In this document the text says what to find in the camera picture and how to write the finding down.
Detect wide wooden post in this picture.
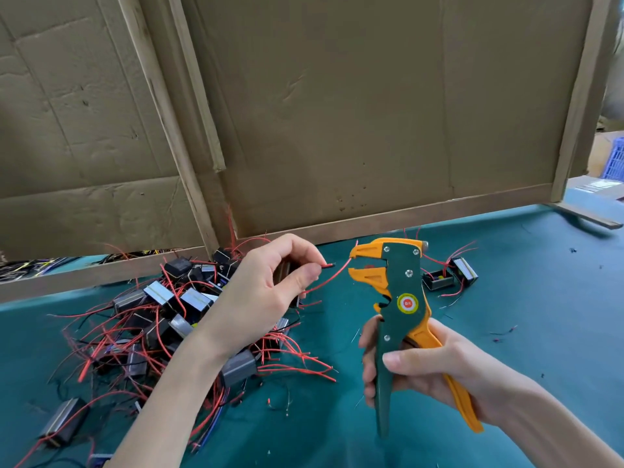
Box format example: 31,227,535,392
117,0,220,254

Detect person's left hand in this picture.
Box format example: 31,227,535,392
195,233,330,359

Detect pile of wired transformers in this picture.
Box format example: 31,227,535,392
10,214,337,468

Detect short wooden bottom rail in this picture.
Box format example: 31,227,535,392
0,248,211,303

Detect flat grey board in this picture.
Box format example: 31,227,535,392
556,175,624,230

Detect heap of black cables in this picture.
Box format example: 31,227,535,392
0,250,167,281

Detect long wooden bottom rail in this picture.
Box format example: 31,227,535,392
234,183,554,248

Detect blue plastic crate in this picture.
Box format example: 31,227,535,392
601,134,624,181

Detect person's right hand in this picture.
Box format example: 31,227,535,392
359,315,515,425

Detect person's right forearm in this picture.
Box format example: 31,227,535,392
482,377,624,468

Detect smooth brown cardboard panel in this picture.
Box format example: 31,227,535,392
180,0,596,240

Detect thin wooden strip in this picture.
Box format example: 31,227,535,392
166,0,228,174

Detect creased brown cardboard panel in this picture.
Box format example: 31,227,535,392
0,0,206,259

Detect brown cardboard box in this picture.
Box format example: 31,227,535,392
585,129,624,179

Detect orange green wire strippers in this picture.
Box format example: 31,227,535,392
348,237,484,439

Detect person's left forearm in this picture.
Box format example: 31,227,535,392
105,334,235,468

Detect wooden corner post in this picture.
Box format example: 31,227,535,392
549,0,624,203

